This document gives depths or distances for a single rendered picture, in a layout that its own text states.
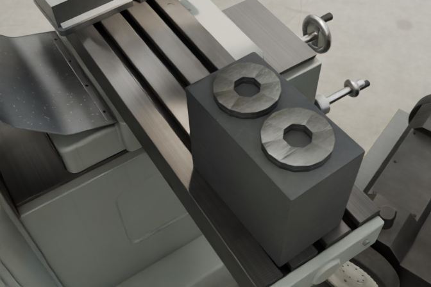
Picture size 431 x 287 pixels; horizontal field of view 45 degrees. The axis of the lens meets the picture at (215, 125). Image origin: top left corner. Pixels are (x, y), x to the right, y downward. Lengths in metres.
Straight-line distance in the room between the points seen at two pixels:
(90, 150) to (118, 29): 0.25
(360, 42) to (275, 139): 1.91
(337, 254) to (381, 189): 0.51
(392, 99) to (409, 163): 0.97
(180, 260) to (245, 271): 0.84
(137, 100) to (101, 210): 0.37
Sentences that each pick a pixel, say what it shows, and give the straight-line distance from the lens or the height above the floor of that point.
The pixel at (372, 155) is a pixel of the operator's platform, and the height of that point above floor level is 0.40.
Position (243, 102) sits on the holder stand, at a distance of 0.67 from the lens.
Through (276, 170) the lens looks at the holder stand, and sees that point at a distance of 0.62.
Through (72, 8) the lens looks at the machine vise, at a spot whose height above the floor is 0.99.
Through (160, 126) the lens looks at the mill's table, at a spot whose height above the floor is 0.95.
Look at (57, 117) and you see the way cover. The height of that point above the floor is 0.90.
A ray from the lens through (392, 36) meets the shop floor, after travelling 2.59.
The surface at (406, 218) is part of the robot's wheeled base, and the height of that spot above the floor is 0.61.
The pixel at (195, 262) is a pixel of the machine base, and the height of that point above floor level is 0.20.
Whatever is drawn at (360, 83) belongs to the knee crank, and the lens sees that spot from 1.57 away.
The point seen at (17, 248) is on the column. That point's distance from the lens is 1.14.
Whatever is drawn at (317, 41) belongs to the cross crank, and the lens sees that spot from 1.53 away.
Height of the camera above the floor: 1.65
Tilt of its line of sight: 51 degrees down
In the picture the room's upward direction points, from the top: 2 degrees counter-clockwise
